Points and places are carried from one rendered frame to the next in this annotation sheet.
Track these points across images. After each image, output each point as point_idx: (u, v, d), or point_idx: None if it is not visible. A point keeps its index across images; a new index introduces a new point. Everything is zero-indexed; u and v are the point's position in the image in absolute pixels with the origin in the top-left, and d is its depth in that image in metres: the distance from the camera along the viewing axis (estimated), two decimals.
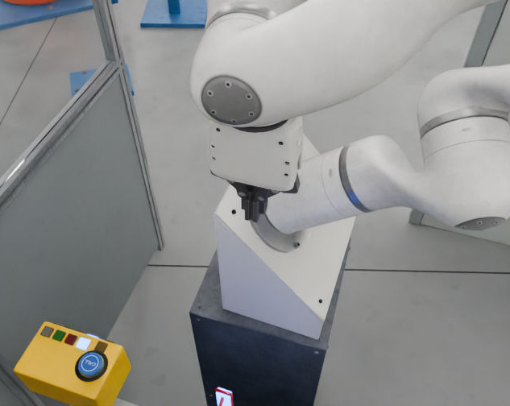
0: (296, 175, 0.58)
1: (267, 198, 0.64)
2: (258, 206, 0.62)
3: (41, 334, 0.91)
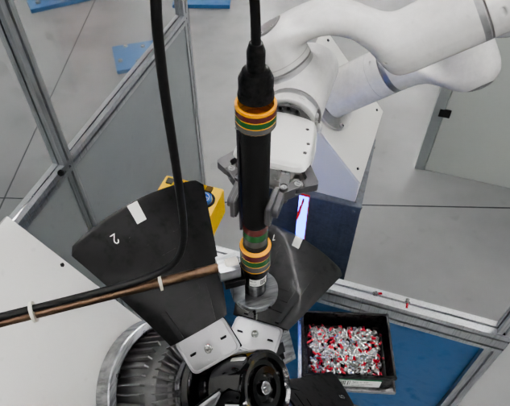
0: (313, 176, 0.67)
1: (280, 209, 0.64)
2: (275, 197, 0.63)
3: (166, 182, 1.30)
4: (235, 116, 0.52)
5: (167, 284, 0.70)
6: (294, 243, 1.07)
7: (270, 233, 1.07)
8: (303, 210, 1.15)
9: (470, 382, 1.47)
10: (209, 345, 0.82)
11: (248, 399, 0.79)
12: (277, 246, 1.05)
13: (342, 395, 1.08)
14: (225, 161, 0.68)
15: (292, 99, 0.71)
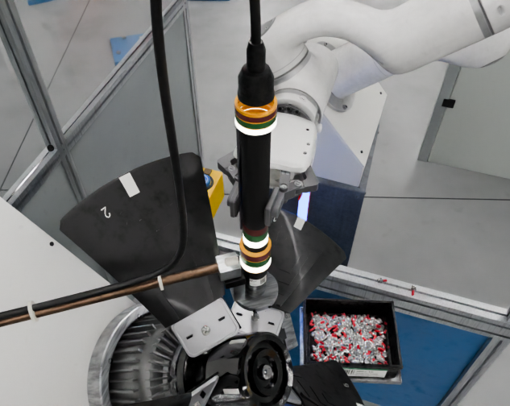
0: (313, 176, 0.67)
1: (280, 209, 0.64)
2: (275, 197, 0.63)
3: None
4: (235, 115, 0.52)
5: (167, 283, 0.70)
6: (296, 225, 1.02)
7: None
8: (305, 192, 1.11)
9: (478, 373, 1.42)
10: (205, 326, 0.77)
11: (247, 384, 0.74)
12: (279, 227, 1.00)
13: (346, 384, 1.03)
14: (225, 161, 0.68)
15: (292, 99, 0.71)
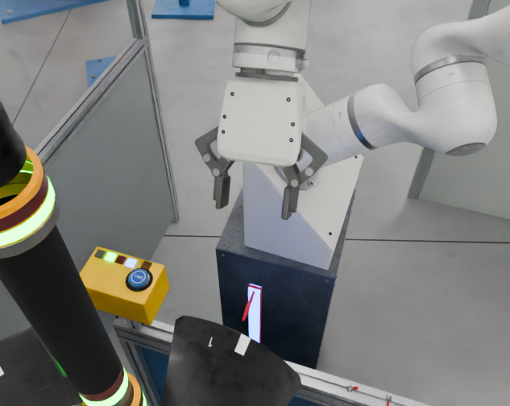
0: (315, 144, 0.61)
1: (298, 197, 0.63)
2: (289, 197, 0.61)
3: (95, 256, 1.07)
4: None
5: None
6: (238, 348, 0.82)
7: (206, 335, 0.82)
8: (255, 303, 0.92)
9: None
10: None
11: None
12: (215, 354, 0.81)
13: None
14: (203, 145, 0.64)
15: (259, 68, 0.56)
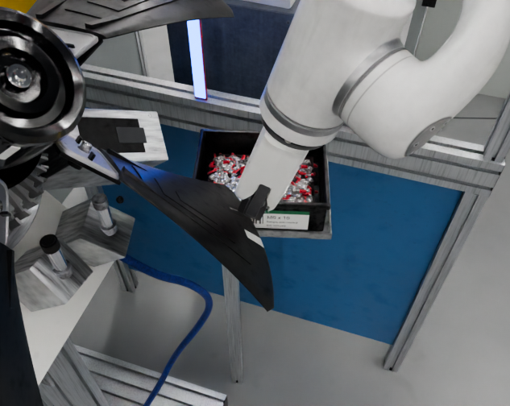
0: None
1: None
2: None
3: None
4: None
5: None
6: (248, 233, 0.66)
7: (235, 206, 0.69)
8: None
9: (449, 258, 1.07)
10: None
11: None
12: (228, 212, 0.66)
13: None
14: (259, 209, 0.57)
15: (337, 130, 0.51)
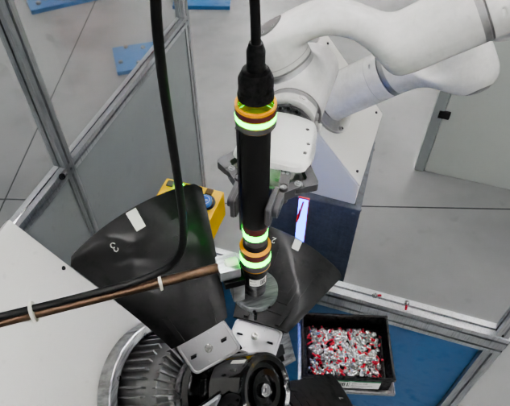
0: (313, 176, 0.67)
1: (280, 209, 0.64)
2: (275, 197, 0.63)
3: (167, 184, 1.31)
4: (235, 116, 0.52)
5: (167, 283, 0.70)
6: None
7: (341, 394, 1.10)
8: (303, 213, 1.16)
9: (470, 383, 1.48)
10: (258, 334, 0.91)
11: (251, 370, 0.81)
12: (339, 403, 1.06)
13: None
14: (225, 161, 0.68)
15: (292, 99, 0.71)
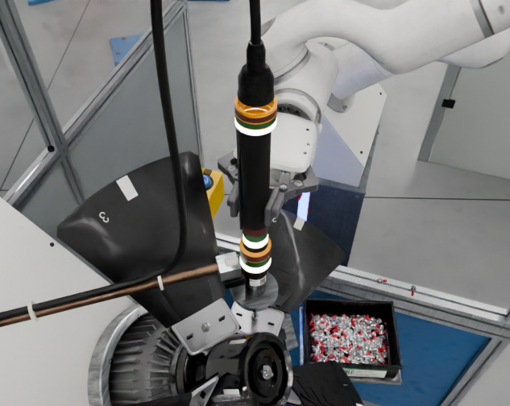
0: (313, 176, 0.67)
1: (280, 209, 0.64)
2: (275, 197, 0.63)
3: None
4: (235, 115, 0.52)
5: (167, 283, 0.70)
6: (358, 405, 1.00)
7: (345, 381, 1.04)
8: None
9: (478, 374, 1.42)
10: (258, 315, 0.86)
11: (251, 351, 0.76)
12: (344, 390, 1.01)
13: None
14: (225, 161, 0.68)
15: (292, 99, 0.71)
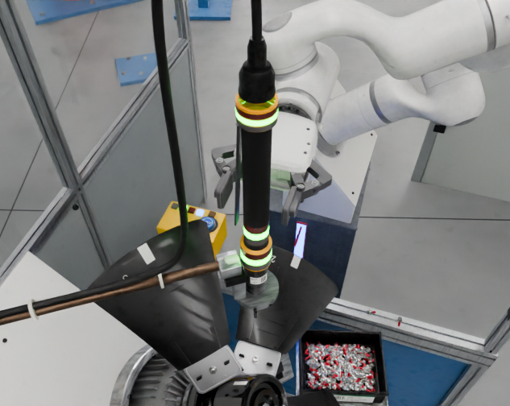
0: (321, 171, 0.68)
1: (297, 209, 0.64)
2: (293, 196, 0.63)
3: (172, 207, 1.38)
4: (236, 112, 0.52)
5: (167, 282, 0.69)
6: None
7: None
8: (300, 237, 1.23)
9: (461, 395, 1.54)
10: (259, 359, 0.99)
11: (252, 391, 0.88)
12: None
13: None
14: (218, 152, 0.69)
15: (292, 98, 0.71)
